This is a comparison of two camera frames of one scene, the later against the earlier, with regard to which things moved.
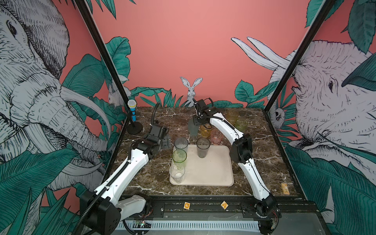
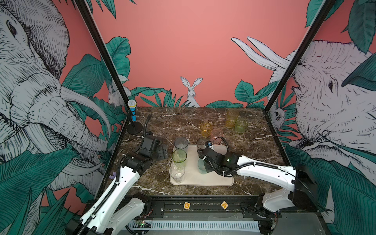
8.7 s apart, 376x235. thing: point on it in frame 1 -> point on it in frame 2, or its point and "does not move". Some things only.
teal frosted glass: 193,129 -> 201,167
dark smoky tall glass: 202,145 does not move
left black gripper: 166,141 -> 162,152
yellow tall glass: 232,116 does not move
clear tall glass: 176,171 does not move
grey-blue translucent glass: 181,143 does not move
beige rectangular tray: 216,170 does not move
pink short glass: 216,136 does not move
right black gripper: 195,120 -> 207,169
